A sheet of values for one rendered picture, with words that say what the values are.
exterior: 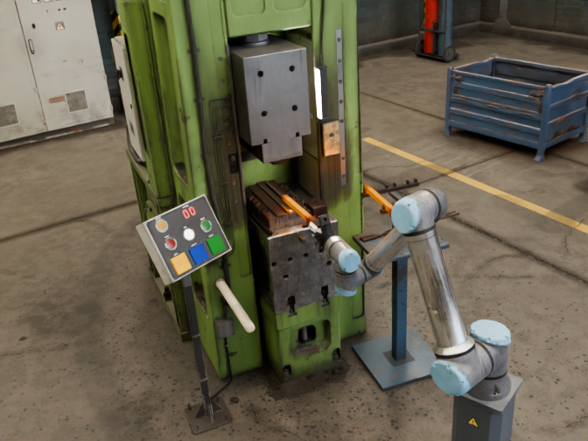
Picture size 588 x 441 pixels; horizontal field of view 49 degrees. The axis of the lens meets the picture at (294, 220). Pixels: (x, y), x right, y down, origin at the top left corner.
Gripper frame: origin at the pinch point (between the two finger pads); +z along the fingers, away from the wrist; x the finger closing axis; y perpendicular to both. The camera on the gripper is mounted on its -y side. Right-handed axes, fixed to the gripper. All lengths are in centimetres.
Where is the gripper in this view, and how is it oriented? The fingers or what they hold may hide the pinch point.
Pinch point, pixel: (313, 220)
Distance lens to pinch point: 289.7
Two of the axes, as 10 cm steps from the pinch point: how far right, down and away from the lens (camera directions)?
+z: -3.9, -4.1, 8.3
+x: 9.2, -2.3, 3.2
